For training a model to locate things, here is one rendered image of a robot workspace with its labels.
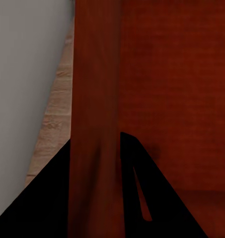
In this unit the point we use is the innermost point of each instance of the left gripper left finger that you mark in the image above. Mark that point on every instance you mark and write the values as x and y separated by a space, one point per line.
41 210

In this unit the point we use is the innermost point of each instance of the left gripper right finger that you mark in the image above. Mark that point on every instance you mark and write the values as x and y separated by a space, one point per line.
170 217

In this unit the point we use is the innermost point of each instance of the storage box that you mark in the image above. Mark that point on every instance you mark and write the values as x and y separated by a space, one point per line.
154 69

